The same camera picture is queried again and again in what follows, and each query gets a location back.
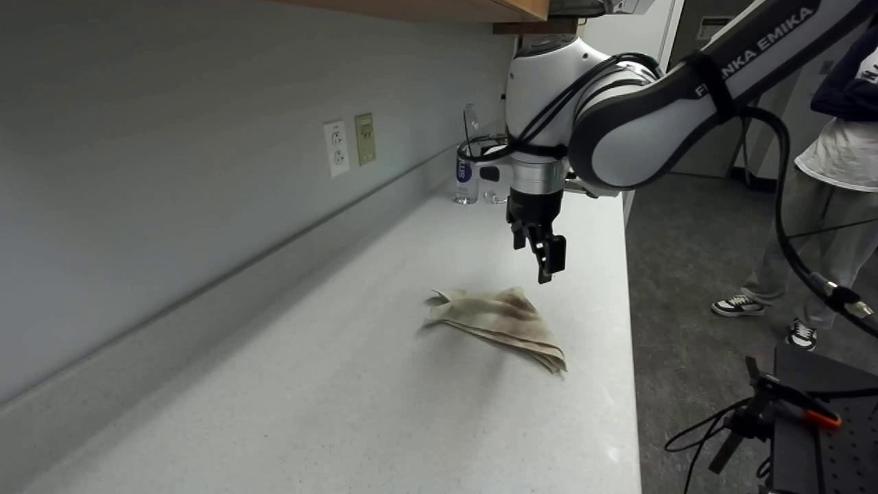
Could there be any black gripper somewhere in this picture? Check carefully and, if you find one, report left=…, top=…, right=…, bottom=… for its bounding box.
left=506, top=187, right=570, bottom=284

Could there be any black clamp with orange handle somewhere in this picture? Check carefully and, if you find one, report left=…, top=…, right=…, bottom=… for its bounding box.
left=661, top=354, right=849, bottom=476

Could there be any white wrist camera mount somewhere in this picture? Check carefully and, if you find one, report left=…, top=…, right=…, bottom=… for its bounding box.
left=559, top=172, right=626, bottom=201

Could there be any long black arm cable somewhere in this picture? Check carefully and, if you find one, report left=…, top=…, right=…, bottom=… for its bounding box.
left=737, top=100, right=878, bottom=343

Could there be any black perforated stand plate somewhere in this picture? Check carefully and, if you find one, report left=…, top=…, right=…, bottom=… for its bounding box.
left=772, top=341, right=878, bottom=494

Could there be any beige wall switch plate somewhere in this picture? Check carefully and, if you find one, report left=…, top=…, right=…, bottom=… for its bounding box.
left=352, top=109, right=378, bottom=170

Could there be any stained beige towel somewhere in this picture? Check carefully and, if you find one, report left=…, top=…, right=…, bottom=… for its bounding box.
left=421, top=284, right=570, bottom=378

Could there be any clear plastic water bottle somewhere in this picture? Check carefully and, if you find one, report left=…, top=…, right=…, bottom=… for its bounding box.
left=453, top=104, right=484, bottom=209

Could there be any white wall outlet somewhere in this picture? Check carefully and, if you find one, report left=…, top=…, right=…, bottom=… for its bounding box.
left=320, top=117, right=353, bottom=180

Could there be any white black sneaker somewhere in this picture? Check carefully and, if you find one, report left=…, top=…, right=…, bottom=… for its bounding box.
left=709, top=287, right=772, bottom=320
left=785, top=317, right=823, bottom=356

